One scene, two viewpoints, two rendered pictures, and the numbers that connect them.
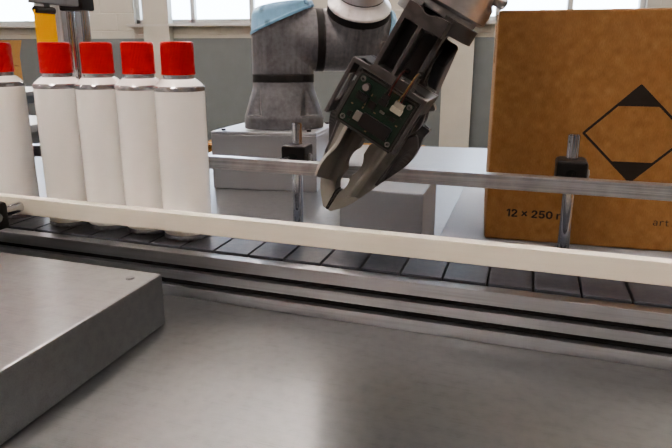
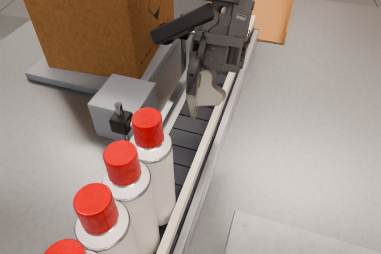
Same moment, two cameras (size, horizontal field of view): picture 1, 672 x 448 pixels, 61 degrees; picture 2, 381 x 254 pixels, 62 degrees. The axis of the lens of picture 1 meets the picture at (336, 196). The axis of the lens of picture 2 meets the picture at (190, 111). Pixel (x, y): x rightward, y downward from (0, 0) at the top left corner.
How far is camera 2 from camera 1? 73 cm
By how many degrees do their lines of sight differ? 80
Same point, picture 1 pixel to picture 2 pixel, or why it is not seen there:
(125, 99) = (149, 191)
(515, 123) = (135, 21)
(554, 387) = (263, 94)
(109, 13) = not seen: outside the picture
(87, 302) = (281, 235)
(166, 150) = (171, 182)
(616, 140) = (153, 5)
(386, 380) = (269, 134)
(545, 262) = not seen: hidden behind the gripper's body
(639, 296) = not seen: hidden behind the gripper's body
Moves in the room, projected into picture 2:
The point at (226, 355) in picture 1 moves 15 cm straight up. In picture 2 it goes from (261, 188) to (276, 132)
